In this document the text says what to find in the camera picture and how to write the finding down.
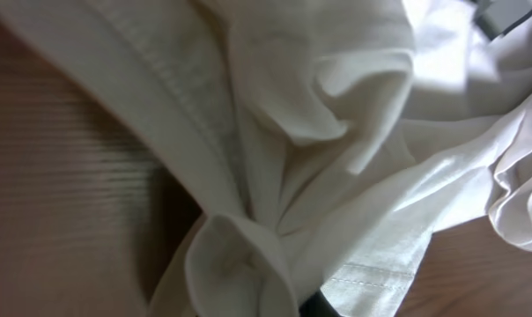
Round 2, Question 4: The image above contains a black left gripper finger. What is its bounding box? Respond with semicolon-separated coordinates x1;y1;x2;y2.
299;291;341;317

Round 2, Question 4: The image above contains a white t-shirt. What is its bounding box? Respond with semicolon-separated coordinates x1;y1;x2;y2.
0;0;532;316

